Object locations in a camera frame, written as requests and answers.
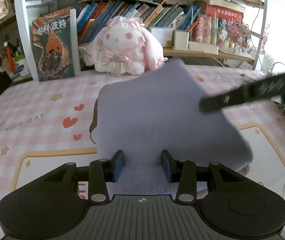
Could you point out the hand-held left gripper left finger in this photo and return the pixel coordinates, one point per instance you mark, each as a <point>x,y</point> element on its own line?
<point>118,165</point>

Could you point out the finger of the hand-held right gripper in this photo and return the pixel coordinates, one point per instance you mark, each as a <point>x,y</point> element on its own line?
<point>245,93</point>

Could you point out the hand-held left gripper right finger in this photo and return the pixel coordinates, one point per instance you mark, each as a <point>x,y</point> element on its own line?
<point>166,166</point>

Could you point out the brown and lavender sweater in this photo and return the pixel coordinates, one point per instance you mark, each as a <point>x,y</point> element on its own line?
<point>157,105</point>

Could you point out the flat white box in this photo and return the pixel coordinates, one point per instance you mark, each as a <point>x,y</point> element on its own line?
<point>202,47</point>

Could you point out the row of small colourful bottles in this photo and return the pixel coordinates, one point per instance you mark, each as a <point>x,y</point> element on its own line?
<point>222,33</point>

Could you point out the white pen box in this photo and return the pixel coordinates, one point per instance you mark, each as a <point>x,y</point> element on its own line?
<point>181,40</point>

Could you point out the red book box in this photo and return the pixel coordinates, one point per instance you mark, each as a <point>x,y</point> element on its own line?
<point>223,12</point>

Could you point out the row of upright books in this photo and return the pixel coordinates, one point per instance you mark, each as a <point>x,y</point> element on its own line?
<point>157,12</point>

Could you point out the white and pink plush rabbit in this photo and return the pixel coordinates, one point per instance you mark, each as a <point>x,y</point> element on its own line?
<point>120,45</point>

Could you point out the large illustrated book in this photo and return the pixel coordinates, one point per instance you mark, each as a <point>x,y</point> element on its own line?
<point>52,47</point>

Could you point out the white jar with green lid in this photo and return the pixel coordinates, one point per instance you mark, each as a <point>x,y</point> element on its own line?
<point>23,67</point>

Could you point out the red tassel ornament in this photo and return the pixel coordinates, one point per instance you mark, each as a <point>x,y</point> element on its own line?
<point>10,57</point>

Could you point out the bundle of pens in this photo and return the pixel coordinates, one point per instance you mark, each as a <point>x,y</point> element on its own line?
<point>16,48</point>

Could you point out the white shelf unit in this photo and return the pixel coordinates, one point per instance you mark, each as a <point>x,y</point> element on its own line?
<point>23,30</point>

